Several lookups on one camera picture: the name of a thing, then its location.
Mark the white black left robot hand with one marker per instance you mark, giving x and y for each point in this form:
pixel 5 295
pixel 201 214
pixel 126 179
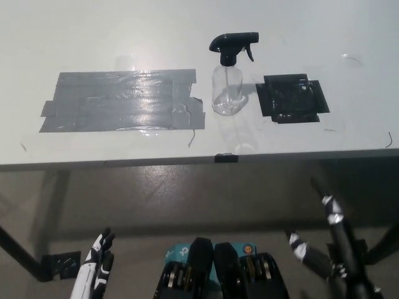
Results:
pixel 88 274

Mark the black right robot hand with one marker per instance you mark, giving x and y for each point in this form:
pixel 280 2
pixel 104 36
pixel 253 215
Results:
pixel 346 249

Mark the black spray trigger lid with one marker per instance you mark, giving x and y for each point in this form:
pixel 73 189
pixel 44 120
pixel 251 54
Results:
pixel 229 46

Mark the black ribbed robot body block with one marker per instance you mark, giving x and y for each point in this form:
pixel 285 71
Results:
pixel 199 274
pixel 227 274

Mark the black tape patch on desk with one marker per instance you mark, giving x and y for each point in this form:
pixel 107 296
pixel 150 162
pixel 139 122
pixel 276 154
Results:
pixel 290 99

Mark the clear plastic bottle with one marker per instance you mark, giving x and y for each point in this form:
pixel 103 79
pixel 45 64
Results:
pixel 227 90

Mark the black diagonal table leg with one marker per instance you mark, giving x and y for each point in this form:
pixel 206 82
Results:
pixel 22 253

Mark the teal cardboard box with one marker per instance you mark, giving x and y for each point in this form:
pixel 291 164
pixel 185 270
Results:
pixel 179 250

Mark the thin dark strand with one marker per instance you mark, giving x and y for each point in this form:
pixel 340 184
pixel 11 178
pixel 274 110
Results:
pixel 389 141
pixel 192 138

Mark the small black tape piece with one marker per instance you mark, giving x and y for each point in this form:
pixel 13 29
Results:
pixel 226 158

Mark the grey duct tape patch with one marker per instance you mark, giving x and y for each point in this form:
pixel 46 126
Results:
pixel 124 102

